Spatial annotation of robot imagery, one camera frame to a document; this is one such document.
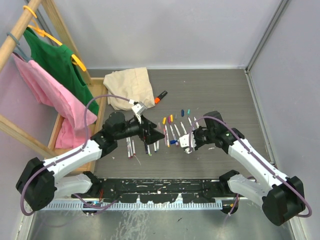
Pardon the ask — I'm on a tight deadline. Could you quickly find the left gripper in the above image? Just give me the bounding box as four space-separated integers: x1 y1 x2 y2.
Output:
114 113 164 144

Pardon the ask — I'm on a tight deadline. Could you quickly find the lilac pen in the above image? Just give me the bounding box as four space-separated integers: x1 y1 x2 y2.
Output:
163 128 168 147

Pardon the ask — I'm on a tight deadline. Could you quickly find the grey end white marker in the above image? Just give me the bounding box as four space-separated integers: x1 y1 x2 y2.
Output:
156 140 160 151

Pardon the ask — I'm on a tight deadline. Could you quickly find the blue end white marker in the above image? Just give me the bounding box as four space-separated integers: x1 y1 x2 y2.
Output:
153 142 158 153

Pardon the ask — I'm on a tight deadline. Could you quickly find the grey cap white marker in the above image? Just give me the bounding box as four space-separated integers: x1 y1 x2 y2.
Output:
180 121 187 135

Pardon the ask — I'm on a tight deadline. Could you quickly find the red cap white pen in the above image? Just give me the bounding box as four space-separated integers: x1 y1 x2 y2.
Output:
131 140 136 156

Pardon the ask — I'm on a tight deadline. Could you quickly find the green cap rainbow pen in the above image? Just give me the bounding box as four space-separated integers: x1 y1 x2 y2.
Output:
147 145 152 156

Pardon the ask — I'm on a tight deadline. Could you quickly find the yellow end rainbow pen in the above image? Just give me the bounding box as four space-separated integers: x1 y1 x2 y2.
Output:
164 124 170 148

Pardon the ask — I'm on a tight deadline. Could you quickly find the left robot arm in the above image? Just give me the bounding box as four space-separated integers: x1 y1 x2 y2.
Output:
15 111 165 216

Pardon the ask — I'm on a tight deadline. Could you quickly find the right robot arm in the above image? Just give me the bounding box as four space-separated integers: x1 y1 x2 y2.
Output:
187 111 312 226

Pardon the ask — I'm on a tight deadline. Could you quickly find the orange black highlighter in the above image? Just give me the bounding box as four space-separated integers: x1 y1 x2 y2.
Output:
154 90 168 104

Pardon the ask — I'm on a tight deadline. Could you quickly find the beige folded cloth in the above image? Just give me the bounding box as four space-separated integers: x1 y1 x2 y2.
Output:
103 67 156 109

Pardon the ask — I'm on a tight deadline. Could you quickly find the pink shirt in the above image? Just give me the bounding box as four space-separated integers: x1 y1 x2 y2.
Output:
11 53 86 149

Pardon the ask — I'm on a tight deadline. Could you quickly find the yellow hanger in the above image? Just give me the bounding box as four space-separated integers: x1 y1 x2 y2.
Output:
22 5 87 72

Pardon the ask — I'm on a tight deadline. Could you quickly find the green shirt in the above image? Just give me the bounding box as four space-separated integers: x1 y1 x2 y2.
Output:
23 27 93 105

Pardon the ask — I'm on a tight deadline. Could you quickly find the wooden clothes rack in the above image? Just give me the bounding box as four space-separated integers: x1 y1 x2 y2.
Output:
0 0 108 173

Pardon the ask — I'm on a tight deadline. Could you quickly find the grey hanger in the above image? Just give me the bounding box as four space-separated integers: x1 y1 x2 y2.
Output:
6 32 32 62

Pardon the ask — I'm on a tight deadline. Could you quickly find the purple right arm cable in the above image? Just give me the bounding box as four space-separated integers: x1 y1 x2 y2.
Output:
188 116 313 218

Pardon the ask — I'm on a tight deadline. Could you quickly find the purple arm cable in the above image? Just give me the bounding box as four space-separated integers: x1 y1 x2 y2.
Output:
20 94 136 217
188 116 313 218

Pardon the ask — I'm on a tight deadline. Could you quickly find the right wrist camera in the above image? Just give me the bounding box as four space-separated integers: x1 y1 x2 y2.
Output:
178 133 196 154

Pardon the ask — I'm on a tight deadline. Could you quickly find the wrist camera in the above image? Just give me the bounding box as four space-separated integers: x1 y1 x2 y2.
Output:
178 133 196 154
129 99 147 124

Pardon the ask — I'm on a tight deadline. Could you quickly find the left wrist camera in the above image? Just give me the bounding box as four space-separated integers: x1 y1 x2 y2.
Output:
129 99 147 124

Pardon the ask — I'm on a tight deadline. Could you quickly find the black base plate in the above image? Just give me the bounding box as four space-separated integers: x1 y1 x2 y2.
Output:
79 178 240 204

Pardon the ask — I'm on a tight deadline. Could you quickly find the grey cable duct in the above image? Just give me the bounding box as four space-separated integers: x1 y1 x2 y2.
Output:
43 199 223 211

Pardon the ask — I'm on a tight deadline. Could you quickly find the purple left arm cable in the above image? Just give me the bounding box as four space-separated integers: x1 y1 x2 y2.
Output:
20 94 136 217

